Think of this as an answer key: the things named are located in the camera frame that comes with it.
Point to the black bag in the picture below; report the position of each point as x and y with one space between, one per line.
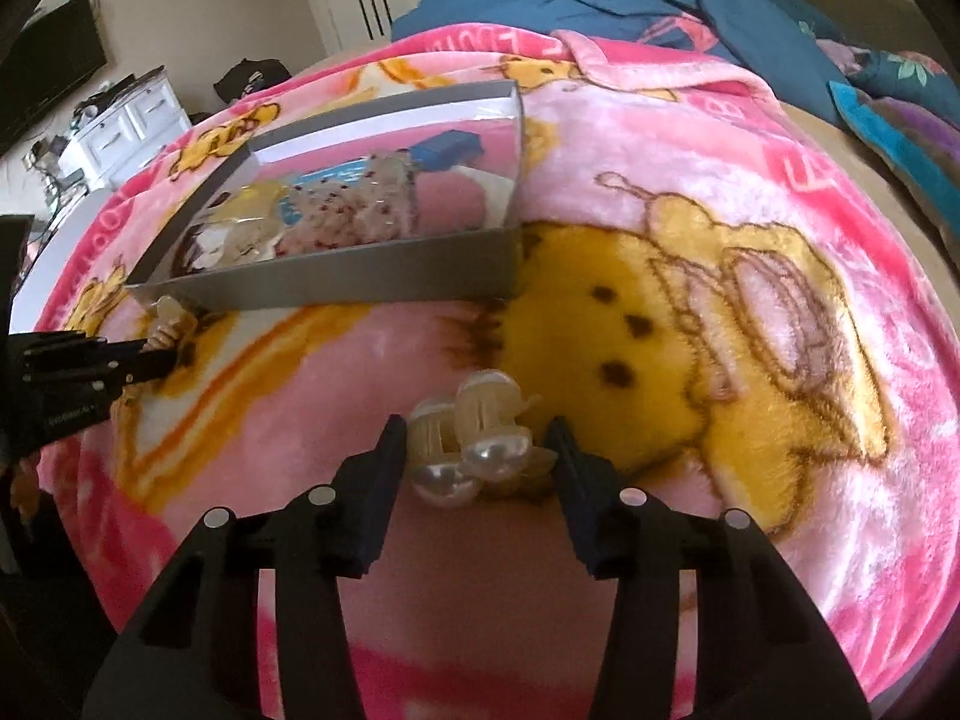
251 79

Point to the purple and teal blanket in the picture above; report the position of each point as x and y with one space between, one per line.
907 120

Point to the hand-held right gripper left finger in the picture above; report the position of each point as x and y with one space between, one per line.
388 469

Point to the sheer dotted bow hair clip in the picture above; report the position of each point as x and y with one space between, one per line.
352 202

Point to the grey box with pink lining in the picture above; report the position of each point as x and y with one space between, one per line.
337 277

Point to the white dresser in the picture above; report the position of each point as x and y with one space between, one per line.
127 127

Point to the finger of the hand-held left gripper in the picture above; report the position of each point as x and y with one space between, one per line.
97 364

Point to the white claw hair clip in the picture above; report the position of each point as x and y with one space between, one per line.
247 244

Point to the blue floral quilt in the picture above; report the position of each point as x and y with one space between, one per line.
600 0

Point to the black television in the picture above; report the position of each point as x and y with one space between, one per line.
52 75

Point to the pearl claw hair clip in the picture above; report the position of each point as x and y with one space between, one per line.
480 435

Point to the blue label card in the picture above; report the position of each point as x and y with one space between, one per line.
446 150

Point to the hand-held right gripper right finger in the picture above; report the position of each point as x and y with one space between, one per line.
571 480

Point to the dark brown hair band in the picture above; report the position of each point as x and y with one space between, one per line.
193 251

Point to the pink cartoon print blanket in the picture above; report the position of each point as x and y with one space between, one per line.
675 315

